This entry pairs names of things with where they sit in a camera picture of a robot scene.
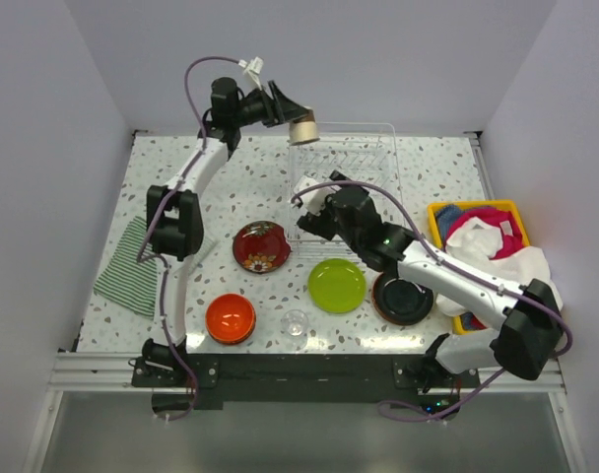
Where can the lime green plate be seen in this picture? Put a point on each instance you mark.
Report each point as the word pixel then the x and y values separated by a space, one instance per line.
pixel 336 285

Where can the white towel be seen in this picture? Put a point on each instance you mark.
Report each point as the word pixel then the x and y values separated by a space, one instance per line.
pixel 522 267

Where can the beige steel cup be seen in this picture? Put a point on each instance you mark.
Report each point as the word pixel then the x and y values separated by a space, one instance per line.
pixel 303 130

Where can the orange bowl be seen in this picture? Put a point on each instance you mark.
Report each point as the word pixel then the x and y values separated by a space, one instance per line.
pixel 230 319

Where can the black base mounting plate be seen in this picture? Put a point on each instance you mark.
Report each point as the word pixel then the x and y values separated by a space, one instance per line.
pixel 336 378

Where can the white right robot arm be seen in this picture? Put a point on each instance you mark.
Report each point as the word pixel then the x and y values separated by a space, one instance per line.
pixel 524 323

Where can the pink cloth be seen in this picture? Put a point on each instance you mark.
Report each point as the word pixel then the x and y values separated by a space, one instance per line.
pixel 485 232

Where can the blue cloth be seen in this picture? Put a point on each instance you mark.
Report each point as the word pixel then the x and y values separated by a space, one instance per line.
pixel 445 218

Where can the red floral plate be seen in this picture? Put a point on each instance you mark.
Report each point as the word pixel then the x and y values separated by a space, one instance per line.
pixel 261 247

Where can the yellow plastic basket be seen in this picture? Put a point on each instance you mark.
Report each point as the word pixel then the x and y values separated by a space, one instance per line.
pixel 501 205

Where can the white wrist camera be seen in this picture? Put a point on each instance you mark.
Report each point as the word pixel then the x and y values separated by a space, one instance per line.
pixel 312 201
pixel 251 70

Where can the clear glass cup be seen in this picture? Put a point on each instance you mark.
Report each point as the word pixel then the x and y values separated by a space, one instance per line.
pixel 294 322

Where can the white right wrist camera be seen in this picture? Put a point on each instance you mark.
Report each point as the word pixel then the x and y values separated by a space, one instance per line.
pixel 312 201

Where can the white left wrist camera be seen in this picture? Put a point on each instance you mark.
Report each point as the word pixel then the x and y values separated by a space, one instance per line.
pixel 251 70

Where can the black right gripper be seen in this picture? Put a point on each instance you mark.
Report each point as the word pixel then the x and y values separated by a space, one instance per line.
pixel 318 224

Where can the green white striped cloth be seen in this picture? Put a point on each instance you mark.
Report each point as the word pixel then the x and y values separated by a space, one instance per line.
pixel 135 286

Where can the clear wire dish rack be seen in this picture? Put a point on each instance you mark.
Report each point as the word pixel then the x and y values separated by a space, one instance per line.
pixel 366 154

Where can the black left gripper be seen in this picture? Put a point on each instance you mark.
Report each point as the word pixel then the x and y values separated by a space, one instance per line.
pixel 278 108

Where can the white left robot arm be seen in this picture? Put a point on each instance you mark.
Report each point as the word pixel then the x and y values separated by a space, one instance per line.
pixel 175 229

